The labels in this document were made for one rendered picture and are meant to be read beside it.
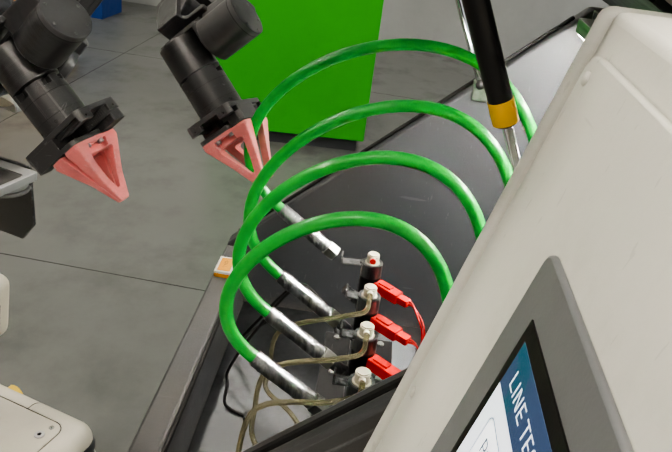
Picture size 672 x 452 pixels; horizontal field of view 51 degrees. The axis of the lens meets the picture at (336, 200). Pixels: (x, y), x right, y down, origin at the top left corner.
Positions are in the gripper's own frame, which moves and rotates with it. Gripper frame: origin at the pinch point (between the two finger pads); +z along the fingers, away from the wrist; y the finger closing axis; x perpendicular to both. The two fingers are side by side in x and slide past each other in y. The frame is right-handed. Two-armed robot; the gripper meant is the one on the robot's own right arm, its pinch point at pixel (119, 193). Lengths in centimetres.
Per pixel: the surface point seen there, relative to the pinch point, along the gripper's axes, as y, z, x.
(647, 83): 53, 14, -23
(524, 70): 33, 19, 54
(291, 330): 6.9, 23.5, 1.0
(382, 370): 13.0, 32.6, 1.7
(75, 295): -166, 5, 126
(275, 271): 4.8, 18.1, 7.9
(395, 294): 11.2, 30.3, 16.9
